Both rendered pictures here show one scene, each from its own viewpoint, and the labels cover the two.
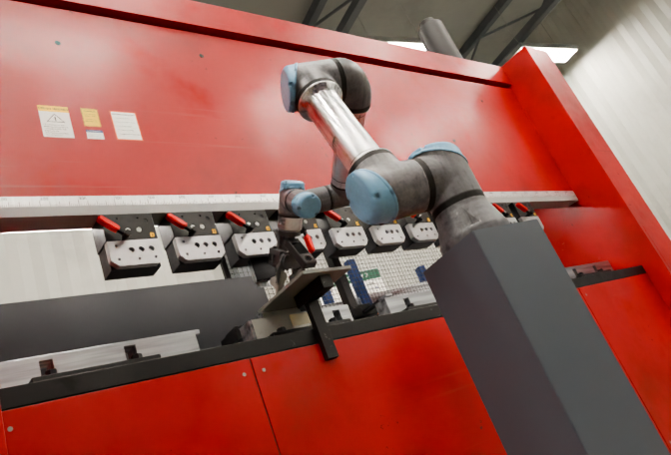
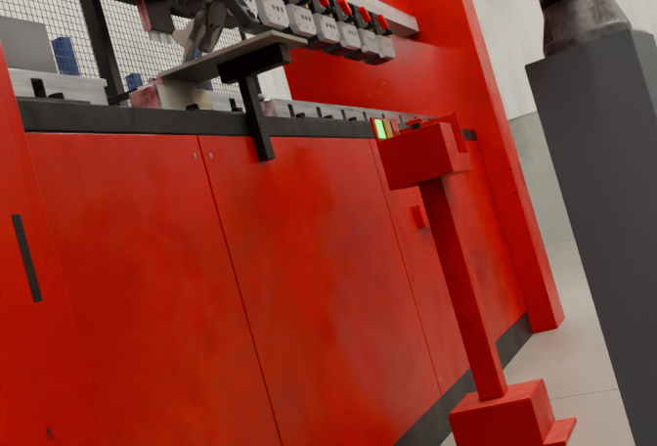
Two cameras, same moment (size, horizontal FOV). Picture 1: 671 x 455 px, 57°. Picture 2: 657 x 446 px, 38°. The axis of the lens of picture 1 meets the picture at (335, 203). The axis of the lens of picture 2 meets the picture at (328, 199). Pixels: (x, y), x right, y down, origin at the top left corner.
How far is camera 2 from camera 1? 0.88 m
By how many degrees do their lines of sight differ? 31
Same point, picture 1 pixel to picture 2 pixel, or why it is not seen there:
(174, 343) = (83, 92)
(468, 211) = (605, 4)
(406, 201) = not seen: outside the picture
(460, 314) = (572, 122)
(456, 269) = (585, 69)
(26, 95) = not seen: outside the picture
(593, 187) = (443, 20)
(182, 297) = not seen: outside the picture
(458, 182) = not seen: outside the picture
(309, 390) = (249, 195)
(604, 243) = (436, 95)
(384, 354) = (305, 169)
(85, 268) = not seen: outside the picture
